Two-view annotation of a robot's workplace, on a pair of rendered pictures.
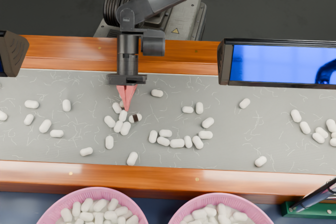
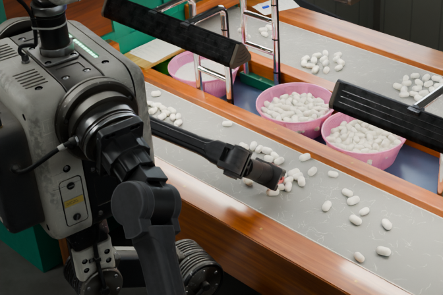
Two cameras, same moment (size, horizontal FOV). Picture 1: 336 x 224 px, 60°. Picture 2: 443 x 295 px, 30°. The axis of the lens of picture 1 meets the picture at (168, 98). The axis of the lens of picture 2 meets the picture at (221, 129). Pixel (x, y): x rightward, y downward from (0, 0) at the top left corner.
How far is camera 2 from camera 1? 2.46 m
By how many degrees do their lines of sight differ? 83
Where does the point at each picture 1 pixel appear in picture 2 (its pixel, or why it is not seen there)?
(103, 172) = (329, 154)
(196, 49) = (181, 187)
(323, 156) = (188, 112)
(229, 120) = not seen: hidden behind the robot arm
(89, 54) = (275, 228)
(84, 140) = (329, 183)
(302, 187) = (223, 103)
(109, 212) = (341, 145)
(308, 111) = not seen: hidden behind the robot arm
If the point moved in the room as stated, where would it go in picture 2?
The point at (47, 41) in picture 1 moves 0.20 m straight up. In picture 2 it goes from (304, 260) to (304, 197)
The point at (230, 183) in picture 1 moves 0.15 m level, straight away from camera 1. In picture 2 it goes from (258, 120) to (213, 127)
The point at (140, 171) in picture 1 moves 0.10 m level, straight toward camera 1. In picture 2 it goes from (306, 145) to (317, 128)
